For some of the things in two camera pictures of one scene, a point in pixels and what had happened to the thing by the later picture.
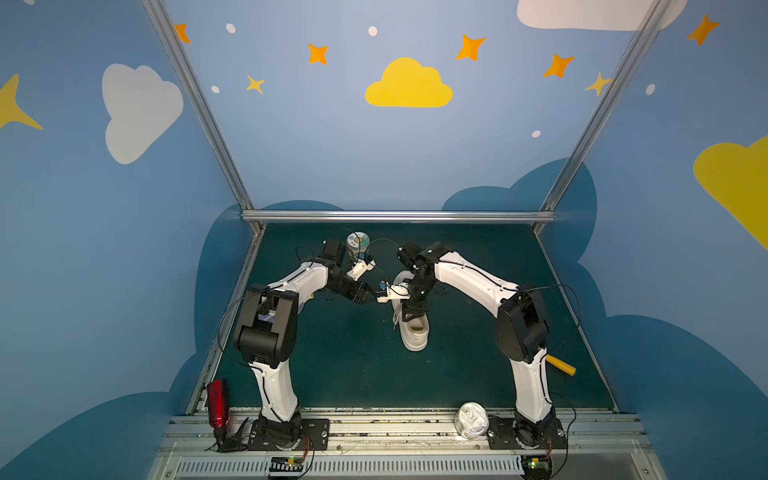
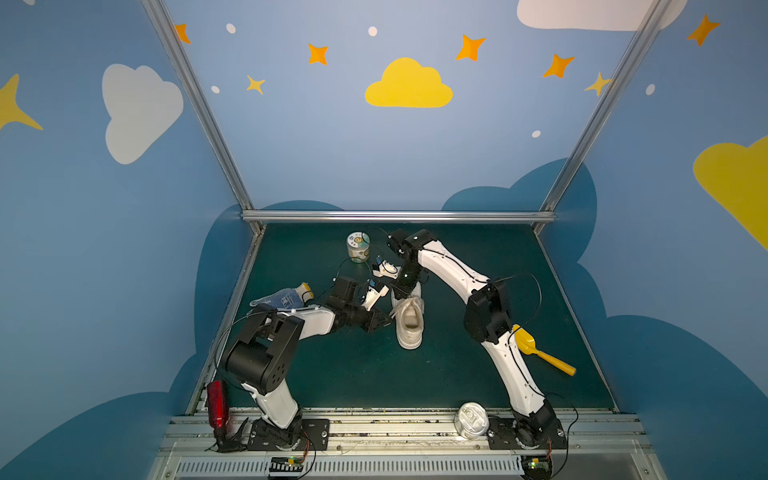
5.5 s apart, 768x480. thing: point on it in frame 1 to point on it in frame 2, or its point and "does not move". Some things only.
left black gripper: x=359 y=291 to x=372 y=318
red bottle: x=218 y=403 does not move
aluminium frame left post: x=200 y=102 does not move
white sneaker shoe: x=414 y=333 does not move
